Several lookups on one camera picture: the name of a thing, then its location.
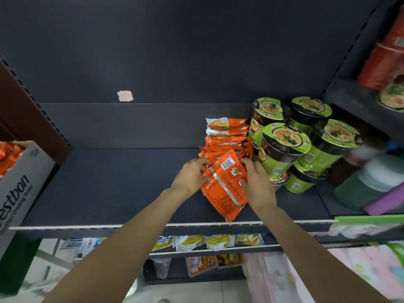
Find dark side shelf unit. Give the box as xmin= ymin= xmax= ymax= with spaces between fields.
xmin=324 ymin=0 xmax=404 ymax=144

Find yellow snack pack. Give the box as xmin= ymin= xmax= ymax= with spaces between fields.
xmin=216 ymin=254 xmax=242 ymax=268

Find dark shelf board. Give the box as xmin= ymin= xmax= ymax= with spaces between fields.
xmin=9 ymin=102 xmax=339 ymax=240

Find green cup noodle tub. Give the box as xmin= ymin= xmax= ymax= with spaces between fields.
xmin=298 ymin=119 xmax=363 ymax=173
xmin=248 ymin=97 xmax=286 ymax=149
xmin=257 ymin=123 xmax=312 ymax=180
xmin=286 ymin=96 xmax=333 ymax=136
xmin=284 ymin=164 xmax=331 ymax=195

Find person's right hand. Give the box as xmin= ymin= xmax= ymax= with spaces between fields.
xmin=239 ymin=158 xmax=279 ymax=215

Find red noodle cup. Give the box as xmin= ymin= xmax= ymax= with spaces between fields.
xmin=357 ymin=42 xmax=404 ymax=91
xmin=380 ymin=4 xmax=404 ymax=48

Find dark red-lidded noodle cup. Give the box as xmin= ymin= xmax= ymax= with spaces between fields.
xmin=269 ymin=171 xmax=290 ymax=191

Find person's right forearm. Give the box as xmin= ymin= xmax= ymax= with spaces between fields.
xmin=251 ymin=203 xmax=393 ymax=303

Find person's left hand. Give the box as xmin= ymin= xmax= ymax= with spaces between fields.
xmin=170 ymin=157 xmax=213 ymax=200

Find purple package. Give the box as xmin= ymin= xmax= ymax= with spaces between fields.
xmin=363 ymin=183 xmax=404 ymax=216

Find yellow and white snack packet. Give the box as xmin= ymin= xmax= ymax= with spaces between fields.
xmin=174 ymin=235 xmax=206 ymax=252
xmin=151 ymin=236 xmax=175 ymax=252
xmin=235 ymin=233 xmax=264 ymax=247
xmin=204 ymin=234 xmax=236 ymax=252

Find green cylinder with white cap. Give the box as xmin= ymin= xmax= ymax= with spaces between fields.
xmin=334 ymin=154 xmax=404 ymax=210

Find stack of orange packets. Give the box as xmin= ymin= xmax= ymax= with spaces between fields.
xmin=198 ymin=117 xmax=254 ymax=162

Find orange packets in carton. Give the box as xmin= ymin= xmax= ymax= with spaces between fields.
xmin=0 ymin=141 xmax=26 ymax=179

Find green price strip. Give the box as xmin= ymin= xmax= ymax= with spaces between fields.
xmin=334 ymin=214 xmax=404 ymax=226

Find person's left forearm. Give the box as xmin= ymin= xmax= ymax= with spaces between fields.
xmin=43 ymin=185 xmax=190 ymax=303

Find orange noodle packet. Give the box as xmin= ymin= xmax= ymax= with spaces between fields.
xmin=200 ymin=150 xmax=250 ymax=223

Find grey cardboard box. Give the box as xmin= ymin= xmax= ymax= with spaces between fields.
xmin=0 ymin=141 xmax=57 ymax=259

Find clear plastic bag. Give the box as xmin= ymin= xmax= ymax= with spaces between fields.
xmin=151 ymin=258 xmax=173 ymax=280

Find dark brown noodle cup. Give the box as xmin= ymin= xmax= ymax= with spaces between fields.
xmin=328 ymin=136 xmax=389 ymax=186

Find pink tissue packs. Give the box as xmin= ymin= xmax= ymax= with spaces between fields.
xmin=241 ymin=244 xmax=404 ymax=303

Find orange snack pack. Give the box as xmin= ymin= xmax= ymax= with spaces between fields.
xmin=186 ymin=255 xmax=218 ymax=278

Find noodle bowl with green lid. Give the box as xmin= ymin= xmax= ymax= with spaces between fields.
xmin=377 ymin=82 xmax=404 ymax=113

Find blue and white packets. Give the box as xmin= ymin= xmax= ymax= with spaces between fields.
xmin=60 ymin=237 xmax=107 ymax=258

